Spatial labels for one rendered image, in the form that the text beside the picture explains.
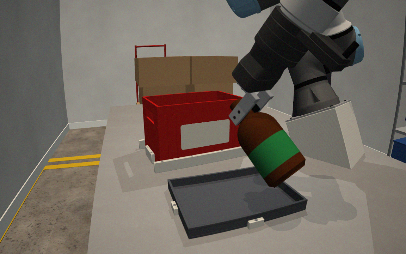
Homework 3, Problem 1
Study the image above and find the red plastic crate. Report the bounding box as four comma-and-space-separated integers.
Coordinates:
142, 91, 242, 162

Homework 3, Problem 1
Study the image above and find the brown bottle with green label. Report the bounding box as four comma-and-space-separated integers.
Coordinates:
237, 110, 306, 188

